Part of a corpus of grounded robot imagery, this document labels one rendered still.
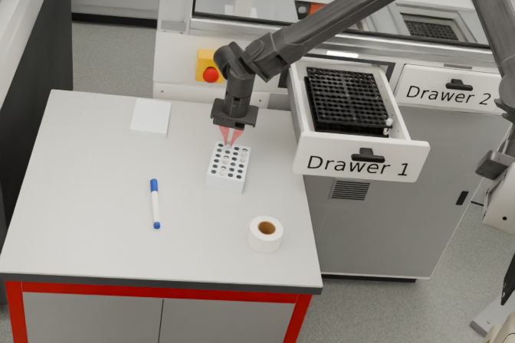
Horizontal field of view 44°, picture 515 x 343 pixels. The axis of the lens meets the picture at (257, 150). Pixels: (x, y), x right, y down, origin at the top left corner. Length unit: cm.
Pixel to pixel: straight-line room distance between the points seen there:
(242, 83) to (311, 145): 20
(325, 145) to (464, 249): 137
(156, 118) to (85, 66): 160
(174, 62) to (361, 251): 95
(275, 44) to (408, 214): 95
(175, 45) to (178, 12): 9
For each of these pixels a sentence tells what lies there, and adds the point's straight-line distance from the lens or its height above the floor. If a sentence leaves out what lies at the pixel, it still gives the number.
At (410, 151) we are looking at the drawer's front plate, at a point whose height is 91.
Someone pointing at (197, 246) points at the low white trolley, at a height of 76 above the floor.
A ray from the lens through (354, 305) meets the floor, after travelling 229.
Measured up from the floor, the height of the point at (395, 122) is 88.
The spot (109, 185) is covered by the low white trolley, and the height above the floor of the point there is 76.
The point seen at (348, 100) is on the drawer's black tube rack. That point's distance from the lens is 155.
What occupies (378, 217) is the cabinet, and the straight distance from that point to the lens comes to 208.
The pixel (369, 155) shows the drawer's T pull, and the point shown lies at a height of 91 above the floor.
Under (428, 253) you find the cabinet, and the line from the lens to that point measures 227.
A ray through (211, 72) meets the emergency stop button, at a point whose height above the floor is 89.
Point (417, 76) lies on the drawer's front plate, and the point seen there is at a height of 91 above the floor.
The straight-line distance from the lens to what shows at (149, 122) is 156.
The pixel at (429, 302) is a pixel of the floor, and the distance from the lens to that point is 241.
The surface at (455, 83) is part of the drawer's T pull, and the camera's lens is 174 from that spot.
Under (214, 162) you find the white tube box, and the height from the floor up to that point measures 80.
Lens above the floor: 174
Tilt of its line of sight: 39 degrees down
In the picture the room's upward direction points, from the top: 12 degrees clockwise
